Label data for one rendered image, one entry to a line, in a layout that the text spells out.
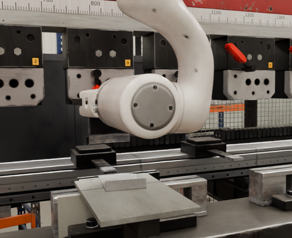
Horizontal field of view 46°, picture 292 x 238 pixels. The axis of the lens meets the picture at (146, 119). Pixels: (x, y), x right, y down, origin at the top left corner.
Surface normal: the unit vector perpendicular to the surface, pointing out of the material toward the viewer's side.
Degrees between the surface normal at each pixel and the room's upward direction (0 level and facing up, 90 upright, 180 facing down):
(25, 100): 90
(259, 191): 90
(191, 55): 114
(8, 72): 90
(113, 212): 0
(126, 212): 0
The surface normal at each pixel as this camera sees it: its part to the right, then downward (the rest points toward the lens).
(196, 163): 0.35, 0.07
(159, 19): -0.20, 0.89
